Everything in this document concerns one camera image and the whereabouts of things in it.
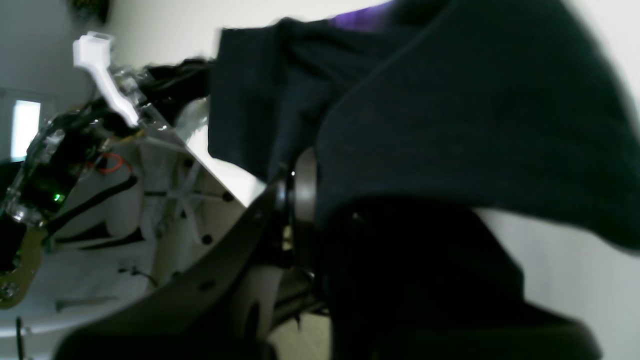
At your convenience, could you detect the black printed T-shirt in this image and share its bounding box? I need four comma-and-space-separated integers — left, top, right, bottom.
207, 0, 639, 251

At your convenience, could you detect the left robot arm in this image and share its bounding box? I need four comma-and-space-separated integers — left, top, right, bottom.
1, 57, 213, 311

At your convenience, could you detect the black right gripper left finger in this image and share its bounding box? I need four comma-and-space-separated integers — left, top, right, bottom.
54, 147, 321, 360

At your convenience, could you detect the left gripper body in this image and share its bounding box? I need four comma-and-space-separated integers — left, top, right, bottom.
135, 57, 215, 129

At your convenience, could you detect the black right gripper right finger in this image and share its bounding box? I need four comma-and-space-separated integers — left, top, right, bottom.
320, 198, 602, 360

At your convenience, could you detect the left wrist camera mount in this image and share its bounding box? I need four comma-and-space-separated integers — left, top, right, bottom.
72, 31, 143, 128

